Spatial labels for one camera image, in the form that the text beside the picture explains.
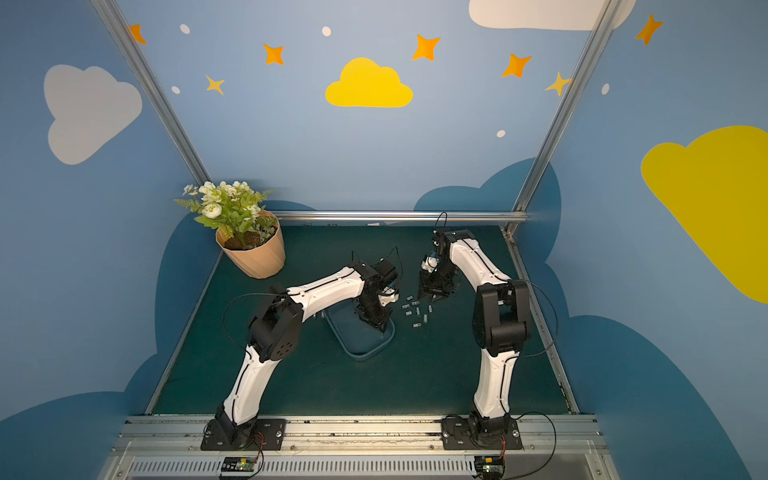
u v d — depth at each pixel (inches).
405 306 38.7
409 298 39.6
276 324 21.8
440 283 32.2
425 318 37.6
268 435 29.3
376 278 28.0
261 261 38.0
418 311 38.3
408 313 37.9
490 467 28.7
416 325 37.2
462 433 29.3
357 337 36.7
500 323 20.7
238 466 28.3
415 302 38.7
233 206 33.6
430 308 38.7
